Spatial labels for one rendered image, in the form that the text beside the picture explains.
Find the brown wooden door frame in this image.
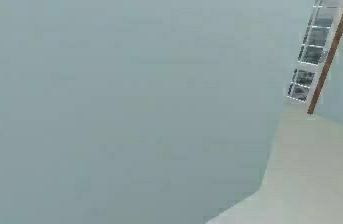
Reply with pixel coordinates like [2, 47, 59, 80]
[306, 0, 343, 116]

